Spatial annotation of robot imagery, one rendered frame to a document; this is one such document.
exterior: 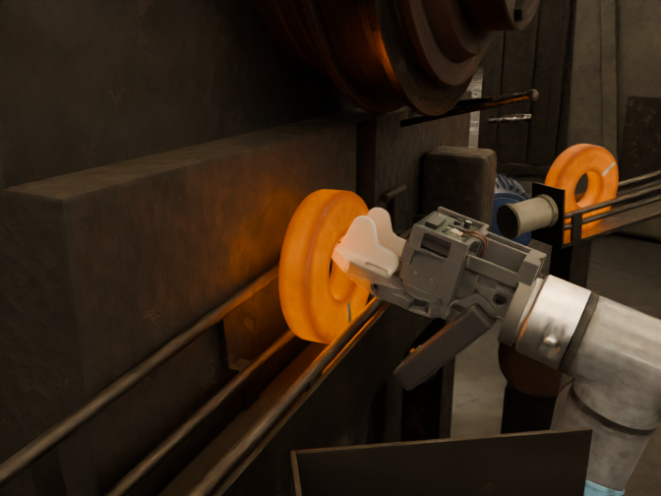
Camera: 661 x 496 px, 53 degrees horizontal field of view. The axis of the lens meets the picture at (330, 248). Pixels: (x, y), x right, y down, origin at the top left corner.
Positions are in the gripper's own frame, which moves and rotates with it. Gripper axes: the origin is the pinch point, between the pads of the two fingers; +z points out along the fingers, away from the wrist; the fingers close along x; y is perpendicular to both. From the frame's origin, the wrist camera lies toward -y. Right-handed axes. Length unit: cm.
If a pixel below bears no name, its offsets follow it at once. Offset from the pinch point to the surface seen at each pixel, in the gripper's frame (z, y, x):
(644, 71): -11, 6, -290
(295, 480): -13.2, -1.1, 28.6
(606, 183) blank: -20, 0, -71
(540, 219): -13, -7, -57
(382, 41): 0.8, 20.5, -2.0
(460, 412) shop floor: -8, -77, -98
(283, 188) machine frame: 6.5, 4.2, 0.3
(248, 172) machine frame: 7.2, 6.9, 6.5
